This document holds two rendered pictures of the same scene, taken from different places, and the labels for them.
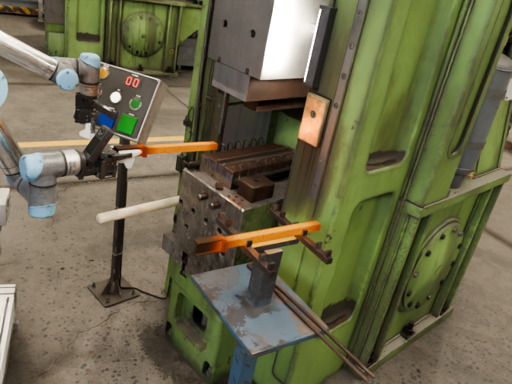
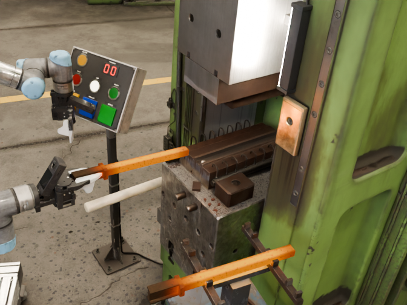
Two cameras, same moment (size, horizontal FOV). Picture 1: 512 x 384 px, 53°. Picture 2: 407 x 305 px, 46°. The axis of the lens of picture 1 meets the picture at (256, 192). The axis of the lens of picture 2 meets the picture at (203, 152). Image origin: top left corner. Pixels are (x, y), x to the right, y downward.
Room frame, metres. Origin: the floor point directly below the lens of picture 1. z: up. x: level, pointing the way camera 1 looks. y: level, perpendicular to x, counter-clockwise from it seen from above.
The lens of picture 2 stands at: (0.41, -0.12, 2.03)
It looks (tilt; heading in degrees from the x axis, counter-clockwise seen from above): 34 degrees down; 10
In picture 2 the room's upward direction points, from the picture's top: 5 degrees clockwise
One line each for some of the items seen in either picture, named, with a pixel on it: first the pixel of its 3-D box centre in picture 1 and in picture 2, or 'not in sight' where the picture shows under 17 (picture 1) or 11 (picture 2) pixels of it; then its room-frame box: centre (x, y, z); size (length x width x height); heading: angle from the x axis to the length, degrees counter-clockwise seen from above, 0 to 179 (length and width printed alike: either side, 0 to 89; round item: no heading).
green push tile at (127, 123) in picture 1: (127, 124); (107, 115); (2.02, 0.59, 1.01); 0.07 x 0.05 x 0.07; 73
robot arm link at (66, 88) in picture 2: (89, 88); (63, 85); (1.93, 0.72, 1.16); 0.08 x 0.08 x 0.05
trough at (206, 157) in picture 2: (259, 156); (242, 146); (1.99, 0.01, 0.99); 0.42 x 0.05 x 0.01; 138
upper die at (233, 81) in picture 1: (270, 78); (249, 68); (2.00, 0.03, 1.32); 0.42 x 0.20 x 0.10; 138
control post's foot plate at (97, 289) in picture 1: (113, 284); (115, 250); (2.17, 0.64, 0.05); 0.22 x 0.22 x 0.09; 48
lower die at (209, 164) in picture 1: (254, 161); (237, 151); (2.00, 0.03, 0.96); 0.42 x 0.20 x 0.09; 138
